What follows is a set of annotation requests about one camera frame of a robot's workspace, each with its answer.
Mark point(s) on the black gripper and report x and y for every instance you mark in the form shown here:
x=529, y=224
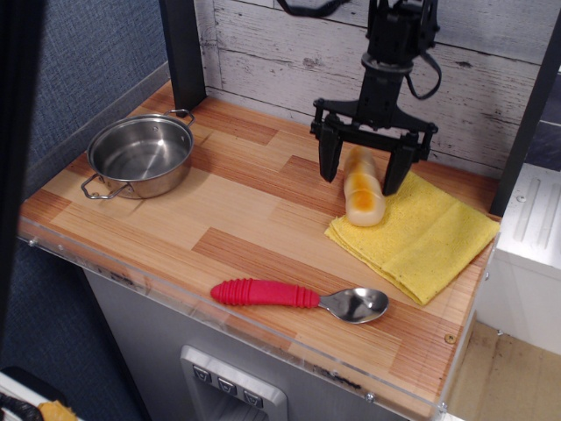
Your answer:
x=374, y=120

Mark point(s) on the toy bread loaf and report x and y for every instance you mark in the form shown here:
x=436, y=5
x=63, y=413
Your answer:
x=365, y=204

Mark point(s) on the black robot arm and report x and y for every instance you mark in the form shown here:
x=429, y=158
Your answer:
x=397, y=33

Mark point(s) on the yellow folded cloth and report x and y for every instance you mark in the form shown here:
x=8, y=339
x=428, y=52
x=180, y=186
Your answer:
x=425, y=239

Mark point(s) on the white shelf unit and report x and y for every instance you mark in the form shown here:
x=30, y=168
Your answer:
x=520, y=294

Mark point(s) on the small steel pot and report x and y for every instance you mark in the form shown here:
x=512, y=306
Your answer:
x=140, y=157

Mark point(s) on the clear acrylic table guard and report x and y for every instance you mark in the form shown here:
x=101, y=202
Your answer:
x=253, y=205

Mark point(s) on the grey toy fridge cabinet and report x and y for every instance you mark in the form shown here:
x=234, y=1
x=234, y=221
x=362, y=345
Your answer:
x=189, y=366

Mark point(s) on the black foreground pole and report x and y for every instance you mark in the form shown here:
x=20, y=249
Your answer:
x=22, y=24

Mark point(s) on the orange yellow object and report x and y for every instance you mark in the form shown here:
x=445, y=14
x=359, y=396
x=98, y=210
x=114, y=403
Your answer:
x=56, y=411

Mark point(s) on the red handled metal spoon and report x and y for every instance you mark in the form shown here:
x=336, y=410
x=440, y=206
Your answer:
x=354, y=306

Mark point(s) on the black right frame post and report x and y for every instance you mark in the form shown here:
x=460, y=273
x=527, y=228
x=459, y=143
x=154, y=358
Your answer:
x=537, y=100

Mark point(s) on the black frame post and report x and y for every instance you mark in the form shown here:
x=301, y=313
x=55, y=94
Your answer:
x=537, y=100
x=184, y=55

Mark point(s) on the black left frame post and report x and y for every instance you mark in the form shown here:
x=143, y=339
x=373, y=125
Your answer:
x=184, y=55

